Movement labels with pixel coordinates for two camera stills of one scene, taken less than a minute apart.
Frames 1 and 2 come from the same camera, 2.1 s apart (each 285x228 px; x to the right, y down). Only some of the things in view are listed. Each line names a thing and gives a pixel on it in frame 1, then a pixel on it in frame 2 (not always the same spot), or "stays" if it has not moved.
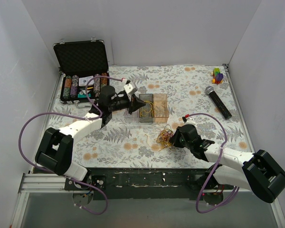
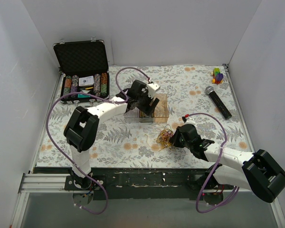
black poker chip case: x=79 y=61 stays
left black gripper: x=131 y=104 to x=146 y=104
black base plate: x=148 y=184 stays
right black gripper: x=175 y=138 stays
